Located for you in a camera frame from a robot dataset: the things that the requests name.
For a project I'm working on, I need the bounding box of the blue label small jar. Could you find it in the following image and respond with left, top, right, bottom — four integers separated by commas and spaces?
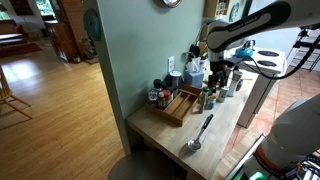
206, 96, 216, 110

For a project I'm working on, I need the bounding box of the wooden chair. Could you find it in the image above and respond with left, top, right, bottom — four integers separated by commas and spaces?
0, 66, 31, 119

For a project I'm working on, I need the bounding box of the round wall clock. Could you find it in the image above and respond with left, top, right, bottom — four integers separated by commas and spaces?
162, 0, 182, 8

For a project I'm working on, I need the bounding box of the blue tissue box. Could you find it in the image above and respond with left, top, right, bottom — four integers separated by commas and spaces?
184, 72, 204, 88

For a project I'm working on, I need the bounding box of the red lid spice jar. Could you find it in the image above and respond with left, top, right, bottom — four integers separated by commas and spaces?
163, 90, 171, 106

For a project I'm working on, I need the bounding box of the black lid spice grinder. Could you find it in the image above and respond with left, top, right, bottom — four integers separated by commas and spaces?
153, 79, 163, 92

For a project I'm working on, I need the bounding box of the wooden wall shelf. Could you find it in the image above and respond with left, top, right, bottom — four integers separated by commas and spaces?
203, 0, 230, 18

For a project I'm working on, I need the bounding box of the white wall outlet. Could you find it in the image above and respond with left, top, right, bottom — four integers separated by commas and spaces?
168, 56, 175, 72

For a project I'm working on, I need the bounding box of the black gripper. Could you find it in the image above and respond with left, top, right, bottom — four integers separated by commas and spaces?
208, 51, 226, 91

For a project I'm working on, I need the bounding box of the white small shaker bottle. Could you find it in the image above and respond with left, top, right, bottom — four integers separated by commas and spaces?
217, 87, 229, 103

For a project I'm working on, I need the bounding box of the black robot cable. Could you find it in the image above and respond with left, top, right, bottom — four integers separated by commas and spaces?
238, 33, 320, 80

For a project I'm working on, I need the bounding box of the white utensil crock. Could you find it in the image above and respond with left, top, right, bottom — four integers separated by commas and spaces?
191, 57, 207, 72

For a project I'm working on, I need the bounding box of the dark canister white lid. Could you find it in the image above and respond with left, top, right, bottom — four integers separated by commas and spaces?
169, 71, 182, 89

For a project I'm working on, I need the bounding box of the glass stopper bottle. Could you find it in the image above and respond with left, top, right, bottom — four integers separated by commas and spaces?
148, 89, 159, 105

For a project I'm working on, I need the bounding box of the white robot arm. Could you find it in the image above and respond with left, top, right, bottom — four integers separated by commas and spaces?
207, 0, 320, 180

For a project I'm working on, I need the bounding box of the green lid spice jar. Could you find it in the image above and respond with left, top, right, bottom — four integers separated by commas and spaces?
201, 86, 210, 104

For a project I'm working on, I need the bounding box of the pepper grinder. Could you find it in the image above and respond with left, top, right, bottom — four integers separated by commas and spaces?
236, 79, 243, 91

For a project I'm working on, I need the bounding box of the metal spoon black handle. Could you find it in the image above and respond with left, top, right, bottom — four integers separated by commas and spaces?
187, 114, 214, 152

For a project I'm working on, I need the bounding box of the blue kettle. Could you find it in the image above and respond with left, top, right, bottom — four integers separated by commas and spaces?
235, 40, 256, 57

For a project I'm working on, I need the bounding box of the white lid spice bottle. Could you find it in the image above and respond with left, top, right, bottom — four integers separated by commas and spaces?
157, 91, 165, 109

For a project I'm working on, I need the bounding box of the white stove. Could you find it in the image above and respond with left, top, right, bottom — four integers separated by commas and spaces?
237, 47, 288, 128

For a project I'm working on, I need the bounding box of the salt grinder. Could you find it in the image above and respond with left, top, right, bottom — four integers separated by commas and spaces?
227, 71, 243, 97

